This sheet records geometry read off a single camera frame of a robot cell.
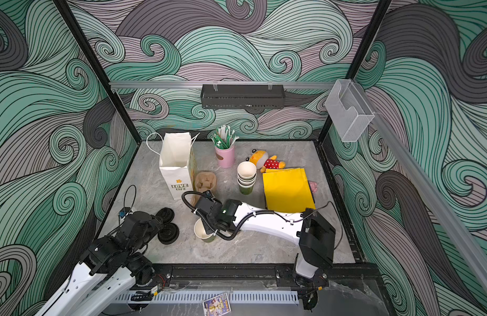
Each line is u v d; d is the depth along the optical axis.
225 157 1.01
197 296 0.70
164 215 0.87
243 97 0.97
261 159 1.03
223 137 0.98
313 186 0.95
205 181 0.98
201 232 0.82
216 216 0.56
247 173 0.89
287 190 0.91
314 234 0.45
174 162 1.01
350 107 0.78
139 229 0.56
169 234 0.81
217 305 0.66
